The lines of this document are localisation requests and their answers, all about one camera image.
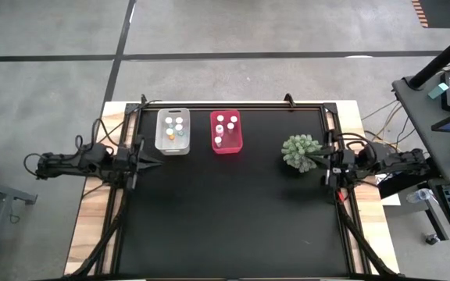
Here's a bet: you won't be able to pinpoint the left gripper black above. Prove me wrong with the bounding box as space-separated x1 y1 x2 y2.
116 134 163 191

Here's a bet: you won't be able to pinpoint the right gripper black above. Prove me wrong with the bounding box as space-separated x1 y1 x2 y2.
309 130 357 187

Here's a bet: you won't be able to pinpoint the translucent white plastic bin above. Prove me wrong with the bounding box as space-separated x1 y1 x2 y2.
154 107 191 156

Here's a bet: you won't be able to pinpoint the pink plastic bin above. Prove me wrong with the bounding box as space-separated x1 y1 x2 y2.
210 109 245 155

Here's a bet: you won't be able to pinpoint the potted green succulent plant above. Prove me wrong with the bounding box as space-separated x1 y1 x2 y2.
280 134 327 174

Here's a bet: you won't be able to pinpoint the white paper sheet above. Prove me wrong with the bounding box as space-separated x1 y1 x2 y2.
380 193 402 207

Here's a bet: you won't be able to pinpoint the black table mat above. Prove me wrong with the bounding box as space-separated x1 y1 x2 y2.
117 108 349 278

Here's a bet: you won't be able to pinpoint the clear plastic water bottle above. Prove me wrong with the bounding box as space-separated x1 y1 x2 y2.
405 187 437 205

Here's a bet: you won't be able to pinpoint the grey side desk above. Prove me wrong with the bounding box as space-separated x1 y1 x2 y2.
391 64 450 270

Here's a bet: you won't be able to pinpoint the small teal box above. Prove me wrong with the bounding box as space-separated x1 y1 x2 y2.
427 82 450 100

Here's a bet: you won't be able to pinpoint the black stand pole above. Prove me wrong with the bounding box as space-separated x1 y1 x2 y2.
408 25 450 90

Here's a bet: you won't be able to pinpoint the black floor mat striped edges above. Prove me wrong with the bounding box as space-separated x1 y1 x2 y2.
411 0 450 29

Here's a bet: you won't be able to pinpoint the yellow cable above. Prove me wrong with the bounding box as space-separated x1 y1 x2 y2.
380 101 405 146

